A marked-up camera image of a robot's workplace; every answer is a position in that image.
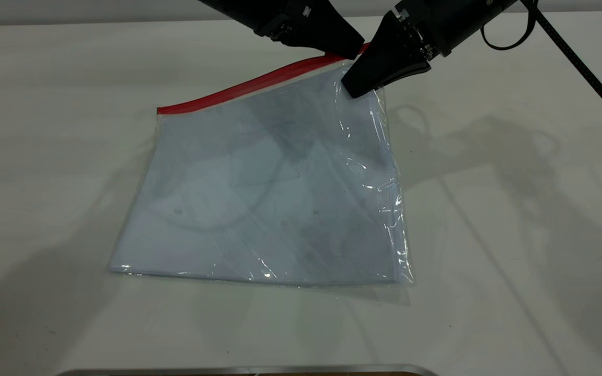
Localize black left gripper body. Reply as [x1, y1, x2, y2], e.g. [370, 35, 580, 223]
[199, 0, 333, 40]

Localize thin black looped cable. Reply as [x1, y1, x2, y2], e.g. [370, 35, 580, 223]
[480, 0, 540, 52]

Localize black braided cable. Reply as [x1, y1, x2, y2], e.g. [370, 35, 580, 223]
[520, 0, 602, 137]

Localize clear red-zip plastic bag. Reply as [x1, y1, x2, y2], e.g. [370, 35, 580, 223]
[107, 44, 416, 289]

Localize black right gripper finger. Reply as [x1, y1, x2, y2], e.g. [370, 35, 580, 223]
[351, 13, 419, 74]
[342, 32, 431, 99]

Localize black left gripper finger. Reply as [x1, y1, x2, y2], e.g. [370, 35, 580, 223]
[286, 23, 358, 59]
[319, 0, 365, 57]

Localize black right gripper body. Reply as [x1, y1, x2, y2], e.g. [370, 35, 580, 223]
[396, 0, 516, 58]

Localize silver metal frame bar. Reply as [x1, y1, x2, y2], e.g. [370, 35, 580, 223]
[55, 364, 440, 376]

